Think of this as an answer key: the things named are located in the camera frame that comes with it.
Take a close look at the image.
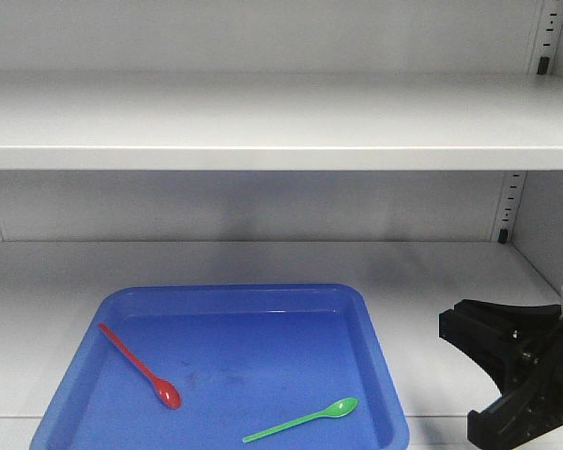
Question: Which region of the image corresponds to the grey cabinet shelf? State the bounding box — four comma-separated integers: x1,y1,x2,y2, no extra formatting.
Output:
0,1,563,449

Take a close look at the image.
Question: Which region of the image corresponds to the blue plastic tray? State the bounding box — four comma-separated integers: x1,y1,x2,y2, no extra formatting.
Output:
31,284,409,449

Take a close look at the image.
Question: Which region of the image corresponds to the red plastic spoon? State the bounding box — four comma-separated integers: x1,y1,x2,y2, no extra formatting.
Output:
98,322,182,410

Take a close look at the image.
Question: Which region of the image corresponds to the green plastic spoon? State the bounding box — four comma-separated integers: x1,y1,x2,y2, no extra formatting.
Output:
242,397,359,443

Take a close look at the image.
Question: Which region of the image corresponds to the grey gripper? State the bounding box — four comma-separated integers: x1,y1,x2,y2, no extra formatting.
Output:
439,284,563,449

